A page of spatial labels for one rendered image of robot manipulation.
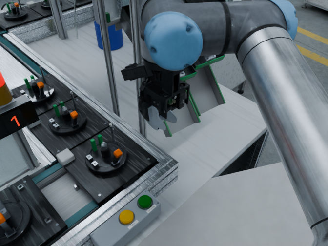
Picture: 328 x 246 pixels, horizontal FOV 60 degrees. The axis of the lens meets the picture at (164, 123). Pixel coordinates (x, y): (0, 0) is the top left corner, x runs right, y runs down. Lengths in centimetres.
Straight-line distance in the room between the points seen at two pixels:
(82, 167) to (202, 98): 51
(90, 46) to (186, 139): 95
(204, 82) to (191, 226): 54
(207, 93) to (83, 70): 77
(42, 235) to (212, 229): 50
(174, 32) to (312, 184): 23
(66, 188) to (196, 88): 59
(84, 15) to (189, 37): 179
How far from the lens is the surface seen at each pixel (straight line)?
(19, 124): 87
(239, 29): 43
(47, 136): 112
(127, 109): 133
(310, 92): 35
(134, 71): 62
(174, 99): 61
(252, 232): 100
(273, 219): 104
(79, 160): 101
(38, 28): 202
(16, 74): 162
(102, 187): 92
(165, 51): 39
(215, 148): 117
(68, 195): 100
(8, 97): 82
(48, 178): 104
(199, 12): 42
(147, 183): 93
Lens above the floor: 172
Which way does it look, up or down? 44 degrees down
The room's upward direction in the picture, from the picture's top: straight up
